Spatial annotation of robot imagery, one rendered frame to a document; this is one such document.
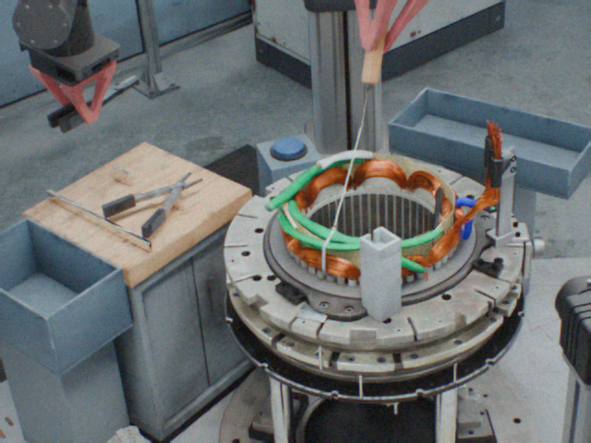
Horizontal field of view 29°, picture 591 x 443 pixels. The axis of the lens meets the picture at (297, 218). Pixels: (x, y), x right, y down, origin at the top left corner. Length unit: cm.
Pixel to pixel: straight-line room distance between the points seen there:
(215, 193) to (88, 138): 228
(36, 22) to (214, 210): 33
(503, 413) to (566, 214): 177
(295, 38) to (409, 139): 226
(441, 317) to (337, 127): 60
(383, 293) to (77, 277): 42
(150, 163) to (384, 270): 46
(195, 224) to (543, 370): 51
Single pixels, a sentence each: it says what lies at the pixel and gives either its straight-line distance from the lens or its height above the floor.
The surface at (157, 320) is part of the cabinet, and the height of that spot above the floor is 96.
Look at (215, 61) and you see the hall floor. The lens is 399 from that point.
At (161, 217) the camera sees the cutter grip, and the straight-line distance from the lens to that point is 129.
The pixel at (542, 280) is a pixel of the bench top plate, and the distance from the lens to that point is 168.
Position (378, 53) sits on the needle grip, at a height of 132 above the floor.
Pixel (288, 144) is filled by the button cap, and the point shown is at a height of 104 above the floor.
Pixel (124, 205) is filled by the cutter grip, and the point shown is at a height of 109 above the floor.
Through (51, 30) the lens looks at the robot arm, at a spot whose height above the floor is 134.
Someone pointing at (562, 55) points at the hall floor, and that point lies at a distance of 397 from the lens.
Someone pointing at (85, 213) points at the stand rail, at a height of 107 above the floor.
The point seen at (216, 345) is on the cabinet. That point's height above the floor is 86.
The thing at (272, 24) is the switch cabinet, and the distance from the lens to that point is 379.
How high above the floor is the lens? 182
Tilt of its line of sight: 35 degrees down
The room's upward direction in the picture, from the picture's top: 4 degrees counter-clockwise
